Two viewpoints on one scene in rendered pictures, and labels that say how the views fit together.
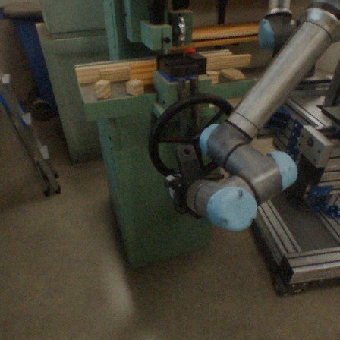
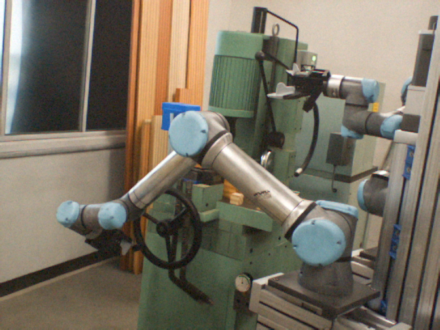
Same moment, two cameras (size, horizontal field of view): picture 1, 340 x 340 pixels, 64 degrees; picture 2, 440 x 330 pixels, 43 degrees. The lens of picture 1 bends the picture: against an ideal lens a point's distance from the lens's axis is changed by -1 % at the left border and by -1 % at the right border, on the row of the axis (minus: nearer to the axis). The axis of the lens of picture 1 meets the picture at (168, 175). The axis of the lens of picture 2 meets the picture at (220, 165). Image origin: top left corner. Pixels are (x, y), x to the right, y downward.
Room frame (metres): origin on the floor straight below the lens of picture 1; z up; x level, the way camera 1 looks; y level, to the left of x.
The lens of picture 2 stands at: (-0.32, -1.60, 1.35)
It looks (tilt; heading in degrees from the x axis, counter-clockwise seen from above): 9 degrees down; 51
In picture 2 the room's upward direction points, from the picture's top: 7 degrees clockwise
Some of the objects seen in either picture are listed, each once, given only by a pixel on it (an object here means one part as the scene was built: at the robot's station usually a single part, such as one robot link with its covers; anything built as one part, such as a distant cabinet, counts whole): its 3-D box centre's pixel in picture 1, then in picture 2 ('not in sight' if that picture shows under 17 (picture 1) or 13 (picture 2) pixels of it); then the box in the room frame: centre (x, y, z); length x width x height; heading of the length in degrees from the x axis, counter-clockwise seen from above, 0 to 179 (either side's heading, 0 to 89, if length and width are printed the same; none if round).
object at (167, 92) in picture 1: (181, 89); (196, 193); (0.85, -0.04, 0.92); 0.15 x 0.13 x 0.09; 110
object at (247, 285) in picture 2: not in sight; (244, 284); (0.92, -0.28, 0.65); 0.06 x 0.04 x 0.08; 110
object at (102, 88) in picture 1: (102, 89); not in sight; (0.83, 0.20, 0.92); 0.04 x 0.03 x 0.04; 167
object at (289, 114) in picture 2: not in sight; (290, 113); (1.28, -0.03, 1.23); 0.09 x 0.08 x 0.15; 20
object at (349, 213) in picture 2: not in sight; (333, 226); (0.83, -0.69, 0.98); 0.13 x 0.12 x 0.14; 29
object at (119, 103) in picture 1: (171, 92); (207, 202); (0.93, -0.01, 0.87); 0.61 x 0.30 x 0.06; 110
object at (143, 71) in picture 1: (163, 71); (211, 183); (0.96, 0.02, 0.94); 0.23 x 0.02 x 0.07; 110
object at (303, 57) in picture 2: not in sight; (304, 71); (1.38, 0.02, 1.40); 0.10 x 0.06 x 0.16; 20
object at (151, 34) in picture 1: (155, 36); not in sight; (1.05, 0.04, 1.03); 0.14 x 0.07 x 0.09; 20
